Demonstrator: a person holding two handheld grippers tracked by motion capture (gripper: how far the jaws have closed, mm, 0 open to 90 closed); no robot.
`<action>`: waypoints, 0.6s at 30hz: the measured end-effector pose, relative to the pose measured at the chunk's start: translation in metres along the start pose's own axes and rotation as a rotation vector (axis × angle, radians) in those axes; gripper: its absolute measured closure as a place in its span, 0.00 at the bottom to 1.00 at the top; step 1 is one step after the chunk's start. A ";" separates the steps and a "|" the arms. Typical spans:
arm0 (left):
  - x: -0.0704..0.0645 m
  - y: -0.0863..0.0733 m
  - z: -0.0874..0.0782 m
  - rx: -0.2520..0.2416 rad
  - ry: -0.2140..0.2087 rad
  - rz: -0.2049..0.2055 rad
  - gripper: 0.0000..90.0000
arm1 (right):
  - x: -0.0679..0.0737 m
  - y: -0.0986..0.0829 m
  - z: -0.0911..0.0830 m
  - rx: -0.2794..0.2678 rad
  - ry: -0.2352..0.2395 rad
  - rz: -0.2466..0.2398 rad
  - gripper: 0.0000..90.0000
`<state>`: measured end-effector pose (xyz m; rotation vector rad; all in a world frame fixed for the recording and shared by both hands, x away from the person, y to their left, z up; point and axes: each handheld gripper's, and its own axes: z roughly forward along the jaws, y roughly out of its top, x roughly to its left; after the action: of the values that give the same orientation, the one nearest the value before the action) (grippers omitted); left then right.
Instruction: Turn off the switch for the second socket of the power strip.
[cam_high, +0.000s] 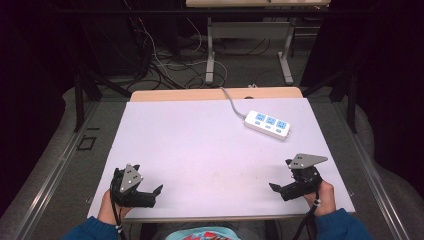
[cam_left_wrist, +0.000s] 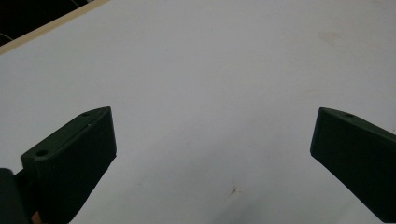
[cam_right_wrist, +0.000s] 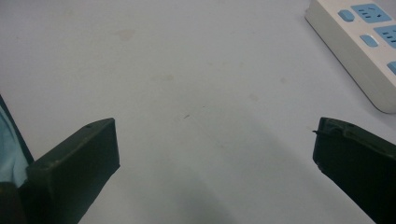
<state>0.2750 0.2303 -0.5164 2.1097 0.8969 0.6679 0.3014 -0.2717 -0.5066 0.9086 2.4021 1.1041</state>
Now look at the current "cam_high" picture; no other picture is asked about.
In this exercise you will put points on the desk with grey legs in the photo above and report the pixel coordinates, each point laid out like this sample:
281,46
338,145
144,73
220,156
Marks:
210,50

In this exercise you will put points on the wooden table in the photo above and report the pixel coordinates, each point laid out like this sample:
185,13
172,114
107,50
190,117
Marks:
166,94

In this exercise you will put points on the person's left hand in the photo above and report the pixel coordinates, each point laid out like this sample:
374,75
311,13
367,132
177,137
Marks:
107,211

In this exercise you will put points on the white power strip blue sockets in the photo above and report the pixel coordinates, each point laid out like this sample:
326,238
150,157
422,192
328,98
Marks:
267,125

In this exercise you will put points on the black horizontal bar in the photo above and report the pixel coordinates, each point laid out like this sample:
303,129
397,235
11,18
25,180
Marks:
133,11

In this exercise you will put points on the dark curtain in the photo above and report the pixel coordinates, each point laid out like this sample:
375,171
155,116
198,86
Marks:
30,83
390,83

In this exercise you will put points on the person's light blue printed clothing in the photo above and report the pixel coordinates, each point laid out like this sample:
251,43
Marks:
203,234

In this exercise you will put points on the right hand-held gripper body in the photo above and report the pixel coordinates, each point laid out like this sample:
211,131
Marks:
305,178

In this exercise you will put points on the metal floor rail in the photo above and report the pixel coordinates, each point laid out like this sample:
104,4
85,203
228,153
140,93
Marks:
373,173
50,176

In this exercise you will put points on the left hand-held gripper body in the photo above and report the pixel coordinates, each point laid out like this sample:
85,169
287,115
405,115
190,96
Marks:
131,200

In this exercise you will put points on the black metal stand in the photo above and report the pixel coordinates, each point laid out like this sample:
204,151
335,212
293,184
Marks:
79,100
351,100

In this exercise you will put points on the person's right hand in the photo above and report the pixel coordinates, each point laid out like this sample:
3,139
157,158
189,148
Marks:
326,200

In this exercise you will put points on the white table mat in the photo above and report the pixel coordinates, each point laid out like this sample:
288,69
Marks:
200,153

